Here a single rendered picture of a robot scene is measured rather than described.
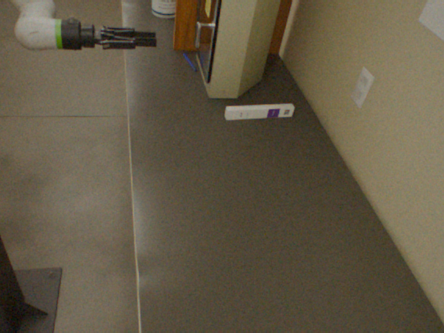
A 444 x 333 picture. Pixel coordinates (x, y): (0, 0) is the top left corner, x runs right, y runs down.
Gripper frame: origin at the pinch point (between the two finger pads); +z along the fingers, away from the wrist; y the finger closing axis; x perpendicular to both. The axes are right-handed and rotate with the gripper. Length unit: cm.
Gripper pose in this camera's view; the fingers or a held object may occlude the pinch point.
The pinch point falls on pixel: (145, 38)
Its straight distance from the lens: 142.1
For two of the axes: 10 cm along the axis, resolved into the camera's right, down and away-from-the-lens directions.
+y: -1.9, -6.9, 7.0
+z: 9.7, -0.2, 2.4
